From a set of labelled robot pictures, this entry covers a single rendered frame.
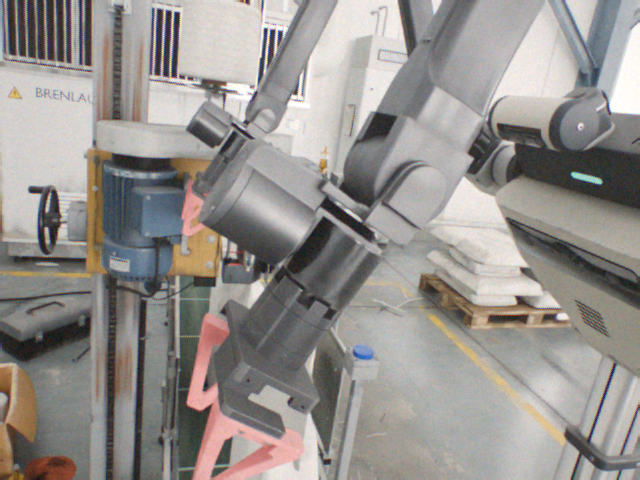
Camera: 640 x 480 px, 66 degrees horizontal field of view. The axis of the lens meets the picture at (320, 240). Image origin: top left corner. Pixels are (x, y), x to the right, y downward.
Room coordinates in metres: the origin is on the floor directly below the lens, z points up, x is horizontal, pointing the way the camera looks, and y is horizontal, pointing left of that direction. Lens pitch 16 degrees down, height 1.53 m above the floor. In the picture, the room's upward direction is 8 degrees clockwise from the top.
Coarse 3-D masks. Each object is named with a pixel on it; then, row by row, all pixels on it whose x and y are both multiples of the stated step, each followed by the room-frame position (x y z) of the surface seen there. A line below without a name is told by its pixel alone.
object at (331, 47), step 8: (328, 24) 4.44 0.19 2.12; (336, 24) 4.44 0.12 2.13; (344, 24) 4.48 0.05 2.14; (328, 32) 4.44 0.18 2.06; (336, 32) 4.45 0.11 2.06; (344, 32) 4.49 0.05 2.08; (320, 40) 4.46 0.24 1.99; (328, 40) 4.44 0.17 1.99; (336, 40) 4.46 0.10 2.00; (344, 40) 4.51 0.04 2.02; (320, 48) 4.43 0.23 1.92; (328, 48) 4.44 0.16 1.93; (336, 48) 4.46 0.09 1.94; (344, 48) 4.53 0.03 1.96; (320, 56) 4.42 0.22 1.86; (328, 56) 4.44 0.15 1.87; (336, 56) 4.48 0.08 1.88; (320, 64) 4.43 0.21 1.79; (328, 64) 4.46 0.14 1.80; (336, 64) 4.52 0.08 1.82; (320, 72) 4.48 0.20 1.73; (328, 72) 4.53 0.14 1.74
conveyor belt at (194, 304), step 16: (192, 288) 2.59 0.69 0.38; (208, 288) 2.62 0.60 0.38; (192, 304) 2.38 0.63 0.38; (208, 304) 2.41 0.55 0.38; (192, 320) 2.20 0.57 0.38; (192, 336) 2.05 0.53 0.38; (192, 352) 1.91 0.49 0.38; (192, 368) 1.78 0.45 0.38; (192, 416) 1.48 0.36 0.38; (208, 416) 1.50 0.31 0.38; (192, 432) 1.40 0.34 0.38; (192, 448) 1.33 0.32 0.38; (224, 448) 1.35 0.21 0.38; (192, 464) 1.26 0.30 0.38; (224, 464) 1.28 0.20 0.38
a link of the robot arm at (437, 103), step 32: (448, 0) 0.36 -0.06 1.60; (480, 0) 0.34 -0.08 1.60; (512, 0) 0.35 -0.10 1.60; (544, 0) 0.36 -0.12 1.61; (448, 32) 0.34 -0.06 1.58; (480, 32) 0.34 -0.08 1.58; (512, 32) 0.35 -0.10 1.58; (416, 64) 0.35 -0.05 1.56; (448, 64) 0.33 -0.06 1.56; (480, 64) 0.34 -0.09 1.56; (384, 96) 0.37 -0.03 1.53; (416, 96) 0.33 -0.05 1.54; (448, 96) 0.33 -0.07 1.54; (480, 96) 0.34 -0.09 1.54; (384, 128) 0.37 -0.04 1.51; (416, 128) 0.32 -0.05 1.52; (448, 128) 0.33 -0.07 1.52; (480, 128) 0.34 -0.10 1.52; (352, 160) 0.36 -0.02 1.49; (384, 160) 0.31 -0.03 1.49; (448, 160) 0.33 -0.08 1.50; (352, 192) 0.36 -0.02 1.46; (448, 192) 0.33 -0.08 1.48
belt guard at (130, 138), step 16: (96, 128) 1.00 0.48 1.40; (112, 128) 0.96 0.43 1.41; (128, 128) 0.97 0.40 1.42; (144, 128) 1.01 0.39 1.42; (160, 128) 1.05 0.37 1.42; (176, 128) 1.10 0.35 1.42; (96, 144) 1.00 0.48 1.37; (112, 144) 0.96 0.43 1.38; (128, 144) 0.96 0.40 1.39; (144, 144) 0.97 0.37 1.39; (160, 144) 0.98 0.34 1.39; (176, 144) 1.01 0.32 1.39; (192, 144) 1.05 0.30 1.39; (288, 144) 1.32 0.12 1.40
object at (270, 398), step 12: (312, 360) 0.91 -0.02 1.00; (252, 396) 1.00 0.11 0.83; (264, 396) 0.93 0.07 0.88; (276, 396) 0.89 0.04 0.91; (288, 396) 0.86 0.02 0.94; (276, 408) 0.89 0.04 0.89; (288, 408) 0.86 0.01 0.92; (288, 420) 0.85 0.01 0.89; (300, 420) 0.81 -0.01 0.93; (300, 432) 0.80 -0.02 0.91; (312, 432) 0.92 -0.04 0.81; (240, 444) 0.96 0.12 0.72; (252, 444) 0.88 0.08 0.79; (312, 444) 0.89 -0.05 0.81; (240, 456) 0.95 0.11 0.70; (312, 456) 0.86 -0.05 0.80; (276, 468) 0.83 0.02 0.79; (288, 468) 0.84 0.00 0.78; (300, 468) 0.84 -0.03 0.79; (312, 468) 0.85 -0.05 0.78
